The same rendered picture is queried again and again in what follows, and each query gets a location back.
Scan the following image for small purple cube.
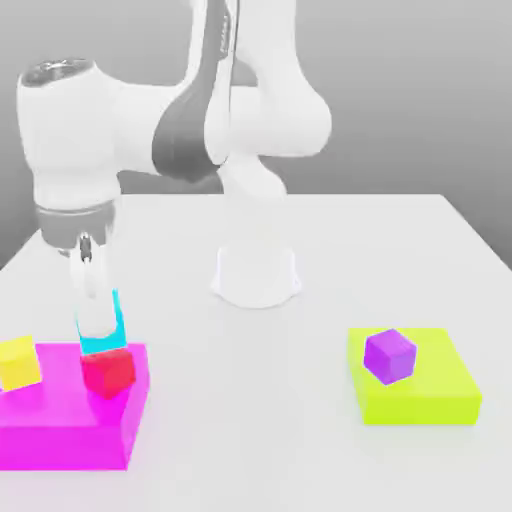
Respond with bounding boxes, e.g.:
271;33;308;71
362;327;418;387

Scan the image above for large magenta box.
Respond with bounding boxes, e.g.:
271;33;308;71
0;342;152;473

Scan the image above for small yellow cube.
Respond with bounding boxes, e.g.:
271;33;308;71
0;334;43;394

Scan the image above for large lime box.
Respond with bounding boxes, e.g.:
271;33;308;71
346;327;484;426

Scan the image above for small red cube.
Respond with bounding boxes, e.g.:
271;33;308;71
79;346;137;401

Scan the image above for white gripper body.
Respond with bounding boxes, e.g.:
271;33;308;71
70;244;110;300

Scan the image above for small cyan cube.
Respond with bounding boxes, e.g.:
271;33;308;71
74;287;129;357

